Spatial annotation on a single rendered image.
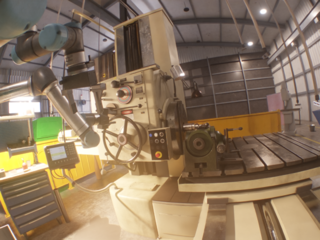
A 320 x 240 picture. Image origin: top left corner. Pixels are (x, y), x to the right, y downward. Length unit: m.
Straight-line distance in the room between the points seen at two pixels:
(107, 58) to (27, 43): 2.15
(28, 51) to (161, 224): 1.73
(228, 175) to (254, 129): 2.66
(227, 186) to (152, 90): 0.95
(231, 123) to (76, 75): 3.35
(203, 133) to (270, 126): 2.89
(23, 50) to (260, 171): 1.35
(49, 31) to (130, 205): 1.68
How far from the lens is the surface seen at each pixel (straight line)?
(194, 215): 1.53
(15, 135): 2.68
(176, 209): 1.53
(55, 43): 0.42
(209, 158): 1.07
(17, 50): 0.54
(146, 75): 1.30
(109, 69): 2.48
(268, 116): 3.76
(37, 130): 4.85
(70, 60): 0.53
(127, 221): 2.00
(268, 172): 1.20
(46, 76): 0.72
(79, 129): 0.69
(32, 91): 0.86
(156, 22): 2.32
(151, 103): 1.25
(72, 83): 0.56
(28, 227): 2.47
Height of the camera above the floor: 1.42
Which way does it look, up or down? 1 degrees down
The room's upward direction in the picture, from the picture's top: 7 degrees counter-clockwise
